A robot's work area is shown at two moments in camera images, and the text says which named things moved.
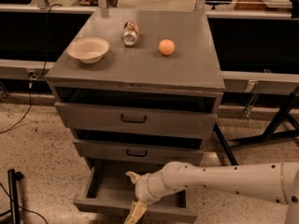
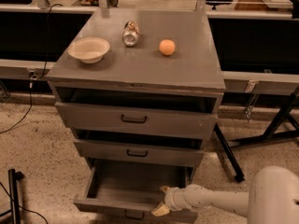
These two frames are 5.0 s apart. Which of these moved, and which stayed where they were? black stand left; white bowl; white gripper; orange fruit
Moved: white gripper
Stayed: white bowl; black stand left; orange fruit
